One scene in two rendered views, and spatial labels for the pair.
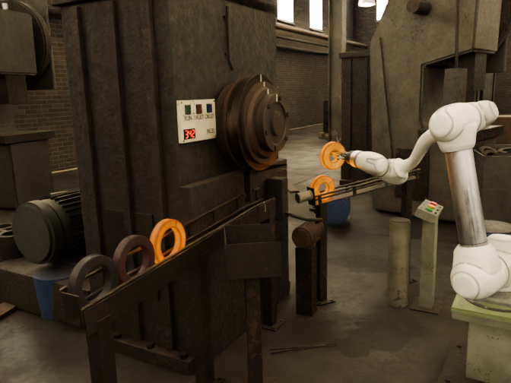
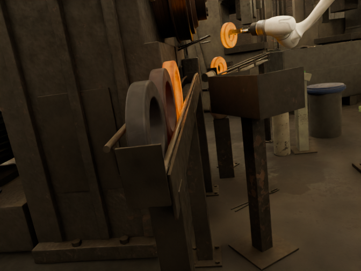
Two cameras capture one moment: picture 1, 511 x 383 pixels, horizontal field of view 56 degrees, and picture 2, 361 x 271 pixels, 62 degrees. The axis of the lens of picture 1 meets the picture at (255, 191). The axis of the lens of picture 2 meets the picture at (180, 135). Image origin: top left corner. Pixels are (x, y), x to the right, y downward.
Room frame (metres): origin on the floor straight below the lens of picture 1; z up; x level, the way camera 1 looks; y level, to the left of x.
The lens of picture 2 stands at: (0.93, 0.68, 0.79)
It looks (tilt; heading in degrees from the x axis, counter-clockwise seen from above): 14 degrees down; 338
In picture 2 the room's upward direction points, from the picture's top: 8 degrees counter-clockwise
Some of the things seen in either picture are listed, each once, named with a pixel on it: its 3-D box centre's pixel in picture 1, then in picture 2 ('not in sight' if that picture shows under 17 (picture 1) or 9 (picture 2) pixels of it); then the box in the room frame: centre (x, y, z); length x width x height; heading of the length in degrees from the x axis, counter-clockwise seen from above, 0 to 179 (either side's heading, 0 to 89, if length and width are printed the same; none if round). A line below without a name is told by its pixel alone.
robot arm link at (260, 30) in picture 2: (359, 159); (262, 28); (2.43, -0.54, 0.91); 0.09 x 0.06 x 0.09; 115
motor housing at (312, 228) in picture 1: (309, 267); (222, 136); (2.61, -0.30, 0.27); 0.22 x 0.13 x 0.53; 150
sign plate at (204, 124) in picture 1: (198, 120); not in sight; (2.15, 0.25, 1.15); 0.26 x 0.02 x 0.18; 150
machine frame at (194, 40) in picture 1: (189, 166); (107, 54); (2.61, 0.36, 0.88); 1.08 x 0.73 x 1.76; 150
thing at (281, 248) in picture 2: (252, 318); (259, 168); (1.81, 0.03, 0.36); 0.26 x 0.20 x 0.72; 5
